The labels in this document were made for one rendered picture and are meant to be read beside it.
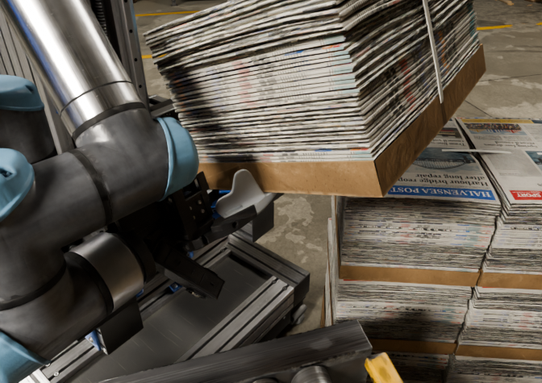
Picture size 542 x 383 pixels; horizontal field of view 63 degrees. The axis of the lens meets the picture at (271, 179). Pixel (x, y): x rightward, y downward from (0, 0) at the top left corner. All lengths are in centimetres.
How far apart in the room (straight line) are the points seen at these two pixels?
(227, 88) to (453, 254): 61
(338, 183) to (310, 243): 151
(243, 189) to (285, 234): 149
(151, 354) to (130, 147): 102
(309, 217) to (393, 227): 125
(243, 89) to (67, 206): 24
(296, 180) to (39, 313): 29
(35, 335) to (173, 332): 101
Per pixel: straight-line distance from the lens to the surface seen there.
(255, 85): 51
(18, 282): 41
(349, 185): 48
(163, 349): 139
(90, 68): 44
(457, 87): 67
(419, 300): 106
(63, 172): 40
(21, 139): 84
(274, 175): 54
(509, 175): 101
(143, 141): 42
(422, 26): 58
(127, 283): 47
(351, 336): 65
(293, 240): 200
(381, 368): 60
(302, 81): 46
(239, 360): 62
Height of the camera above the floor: 131
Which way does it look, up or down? 33 degrees down
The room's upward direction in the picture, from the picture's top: straight up
